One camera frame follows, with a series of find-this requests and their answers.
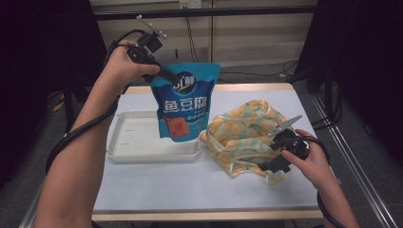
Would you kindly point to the wall socket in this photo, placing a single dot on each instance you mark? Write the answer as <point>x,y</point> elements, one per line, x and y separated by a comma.
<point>190,3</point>

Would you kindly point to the black horizontal bar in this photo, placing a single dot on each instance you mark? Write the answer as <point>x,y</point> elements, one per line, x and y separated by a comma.
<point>221,12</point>

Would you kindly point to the blue food pouch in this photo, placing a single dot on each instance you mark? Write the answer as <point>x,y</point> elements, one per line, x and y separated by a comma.
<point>187,107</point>

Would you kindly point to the person's right hand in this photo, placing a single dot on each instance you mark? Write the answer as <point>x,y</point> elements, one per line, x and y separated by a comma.
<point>313,167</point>

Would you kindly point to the black metal stand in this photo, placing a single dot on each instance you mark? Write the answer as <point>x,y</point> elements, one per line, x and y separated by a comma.
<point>69,107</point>

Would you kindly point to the yellow tape piece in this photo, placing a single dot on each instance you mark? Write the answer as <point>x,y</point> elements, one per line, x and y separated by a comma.
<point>58,106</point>

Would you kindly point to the black stand foot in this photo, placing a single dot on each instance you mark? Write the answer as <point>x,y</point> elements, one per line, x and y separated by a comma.
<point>301,75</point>

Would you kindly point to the person's left hand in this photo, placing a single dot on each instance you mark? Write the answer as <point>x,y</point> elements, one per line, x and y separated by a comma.
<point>122,69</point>

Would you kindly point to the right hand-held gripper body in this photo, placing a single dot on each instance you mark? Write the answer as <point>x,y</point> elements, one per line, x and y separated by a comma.
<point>293,142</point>

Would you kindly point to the orange print cloth bag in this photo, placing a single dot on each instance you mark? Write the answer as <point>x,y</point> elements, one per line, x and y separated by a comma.
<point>240,139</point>

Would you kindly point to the white table mat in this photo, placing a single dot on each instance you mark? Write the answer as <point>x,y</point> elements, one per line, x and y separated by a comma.
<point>190,186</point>

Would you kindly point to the white plastic tray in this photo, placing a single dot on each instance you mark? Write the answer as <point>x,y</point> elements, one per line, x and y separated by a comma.
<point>136,142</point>

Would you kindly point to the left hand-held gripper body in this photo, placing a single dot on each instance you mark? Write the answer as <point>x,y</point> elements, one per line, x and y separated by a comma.
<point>150,42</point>

